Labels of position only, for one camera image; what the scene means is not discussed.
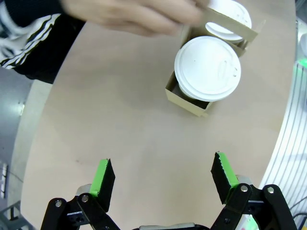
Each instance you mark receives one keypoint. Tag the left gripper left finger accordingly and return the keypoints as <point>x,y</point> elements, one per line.
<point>102,182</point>

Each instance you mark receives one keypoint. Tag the aluminium table frame rail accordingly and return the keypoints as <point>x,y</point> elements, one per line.
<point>285,143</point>

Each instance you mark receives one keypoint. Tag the person's hand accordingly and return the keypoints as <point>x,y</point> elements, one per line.
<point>134,14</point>

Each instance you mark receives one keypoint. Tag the brown cardboard cup carrier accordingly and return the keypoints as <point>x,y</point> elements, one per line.
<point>184,104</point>

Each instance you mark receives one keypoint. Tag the person forearm striped sleeve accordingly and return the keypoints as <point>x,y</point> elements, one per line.
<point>31,40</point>

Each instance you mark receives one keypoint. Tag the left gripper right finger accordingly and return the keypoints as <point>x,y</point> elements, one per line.
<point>224,179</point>

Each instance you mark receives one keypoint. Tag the white paper cup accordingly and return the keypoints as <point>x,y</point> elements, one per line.
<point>189,94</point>

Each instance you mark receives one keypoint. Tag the white plastic cup lid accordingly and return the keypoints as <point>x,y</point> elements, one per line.
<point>206,67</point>
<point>230,14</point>

